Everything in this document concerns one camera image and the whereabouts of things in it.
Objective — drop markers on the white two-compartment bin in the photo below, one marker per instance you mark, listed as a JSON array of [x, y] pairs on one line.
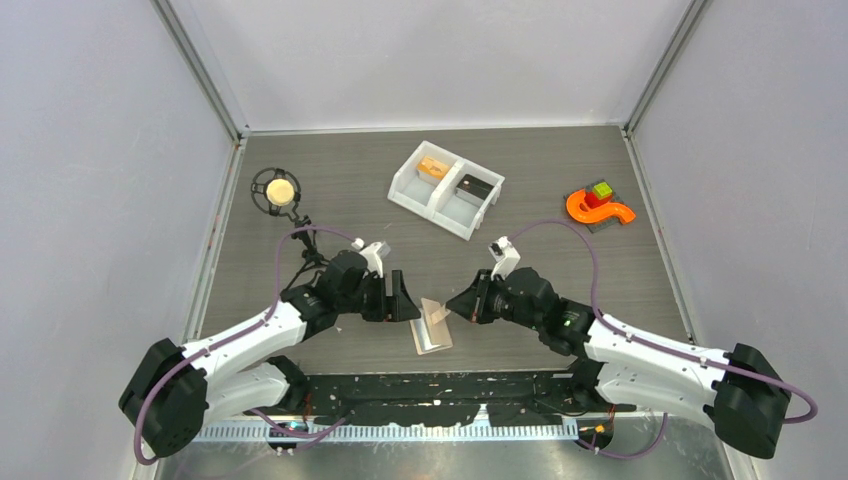
[[438, 203]]

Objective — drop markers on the orange card stack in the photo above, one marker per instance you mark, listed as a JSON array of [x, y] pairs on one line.
[[432, 170]]

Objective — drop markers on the beige card holder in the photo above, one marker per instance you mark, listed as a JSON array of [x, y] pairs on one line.
[[430, 330]]

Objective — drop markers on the orange toy with blocks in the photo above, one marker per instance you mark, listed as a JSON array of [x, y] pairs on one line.
[[597, 206]]

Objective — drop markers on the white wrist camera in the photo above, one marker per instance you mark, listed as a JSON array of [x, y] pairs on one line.
[[374, 254], [505, 255]]

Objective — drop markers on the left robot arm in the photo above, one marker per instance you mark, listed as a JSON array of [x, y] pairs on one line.
[[177, 390]]

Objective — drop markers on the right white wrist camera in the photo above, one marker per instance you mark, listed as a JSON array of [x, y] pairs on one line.
[[505, 255]]

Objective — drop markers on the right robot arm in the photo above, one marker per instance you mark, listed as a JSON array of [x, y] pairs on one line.
[[734, 393]]

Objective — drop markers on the black card stack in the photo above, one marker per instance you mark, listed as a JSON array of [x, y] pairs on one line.
[[473, 190]]

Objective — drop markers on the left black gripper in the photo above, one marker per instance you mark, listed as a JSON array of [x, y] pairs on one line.
[[397, 307]]

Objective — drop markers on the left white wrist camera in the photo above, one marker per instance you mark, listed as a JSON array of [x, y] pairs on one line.
[[374, 254]]

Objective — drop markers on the microphone on black tripod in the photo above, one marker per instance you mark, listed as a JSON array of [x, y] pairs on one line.
[[277, 193]]

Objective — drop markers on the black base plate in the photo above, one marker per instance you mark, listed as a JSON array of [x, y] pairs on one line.
[[510, 398]]

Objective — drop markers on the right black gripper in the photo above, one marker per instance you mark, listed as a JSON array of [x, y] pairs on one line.
[[476, 298]]

